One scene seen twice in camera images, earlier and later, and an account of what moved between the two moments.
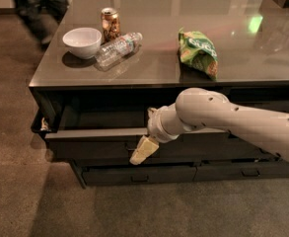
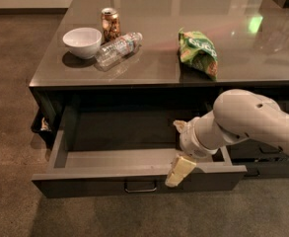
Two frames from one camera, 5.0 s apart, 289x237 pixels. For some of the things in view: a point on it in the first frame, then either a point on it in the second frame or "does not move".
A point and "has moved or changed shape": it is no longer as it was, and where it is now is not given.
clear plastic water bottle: x=117 y=49 does not move
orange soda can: x=110 y=24 does not move
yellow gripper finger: x=152 y=111 → x=180 y=125
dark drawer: x=110 y=131 has moved or changed shape
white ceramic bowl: x=83 y=42 does not move
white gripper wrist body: x=154 y=123 → x=190 y=142
